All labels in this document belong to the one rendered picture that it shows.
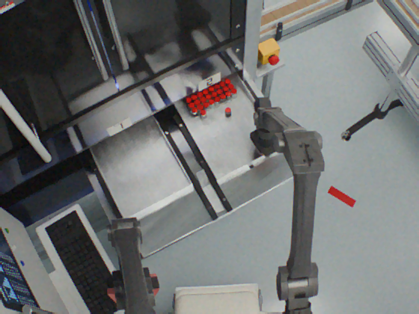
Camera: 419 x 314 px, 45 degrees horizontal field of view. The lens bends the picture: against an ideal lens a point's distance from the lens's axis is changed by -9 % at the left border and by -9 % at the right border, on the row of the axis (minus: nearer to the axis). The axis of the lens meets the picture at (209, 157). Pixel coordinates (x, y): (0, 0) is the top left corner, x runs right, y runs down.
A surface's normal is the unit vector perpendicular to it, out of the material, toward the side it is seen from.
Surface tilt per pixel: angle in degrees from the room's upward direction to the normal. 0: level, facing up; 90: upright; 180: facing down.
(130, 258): 41
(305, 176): 47
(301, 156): 22
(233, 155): 0
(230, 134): 0
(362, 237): 0
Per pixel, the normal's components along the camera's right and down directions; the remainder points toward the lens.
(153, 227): -0.02, -0.36
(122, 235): 0.00, -0.88
